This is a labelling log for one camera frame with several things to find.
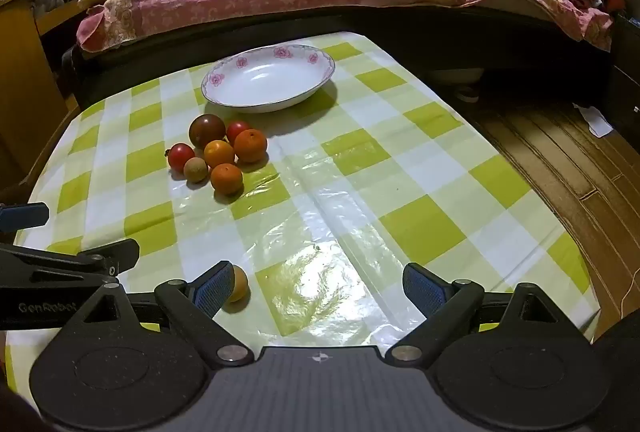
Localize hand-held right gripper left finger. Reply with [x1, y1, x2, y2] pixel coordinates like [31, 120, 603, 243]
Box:
[50, 261, 256, 368]

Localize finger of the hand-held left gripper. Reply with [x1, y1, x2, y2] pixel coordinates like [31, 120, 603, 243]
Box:
[0, 202, 51, 234]
[0, 239, 141, 286]

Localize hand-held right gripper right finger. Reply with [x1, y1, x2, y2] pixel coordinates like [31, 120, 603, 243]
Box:
[385, 262, 591, 368]

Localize yellowish round fruit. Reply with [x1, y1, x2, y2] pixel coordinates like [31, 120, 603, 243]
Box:
[227, 265, 250, 304]

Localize orange mandarin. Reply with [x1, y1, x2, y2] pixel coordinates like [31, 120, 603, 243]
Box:
[233, 129, 268, 164]
[210, 163, 244, 196]
[203, 139, 236, 169]

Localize tan longan fruit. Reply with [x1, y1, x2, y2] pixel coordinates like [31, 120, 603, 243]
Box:
[183, 157, 209, 184]

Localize red cherry tomato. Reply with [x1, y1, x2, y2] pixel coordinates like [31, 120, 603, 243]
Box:
[165, 143, 196, 173]
[226, 121, 252, 145]

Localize dark brown tomato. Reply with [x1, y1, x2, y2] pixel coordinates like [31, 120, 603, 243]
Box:
[189, 113, 227, 149]

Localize white floral rimmed plate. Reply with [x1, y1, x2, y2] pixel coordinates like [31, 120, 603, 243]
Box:
[201, 44, 336, 114]

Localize green checkered tablecloth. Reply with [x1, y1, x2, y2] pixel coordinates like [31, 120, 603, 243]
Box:
[4, 31, 601, 395]

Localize wooden cabinet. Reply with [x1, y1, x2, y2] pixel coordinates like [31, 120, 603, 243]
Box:
[0, 0, 117, 193]

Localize white paper scrap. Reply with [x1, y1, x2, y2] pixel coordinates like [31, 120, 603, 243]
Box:
[572, 102, 614, 137]

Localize dark nightstand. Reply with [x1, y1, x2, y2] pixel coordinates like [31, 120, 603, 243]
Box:
[607, 12, 640, 135]

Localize dark bed frame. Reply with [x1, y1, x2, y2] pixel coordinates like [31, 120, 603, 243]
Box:
[59, 0, 640, 138]

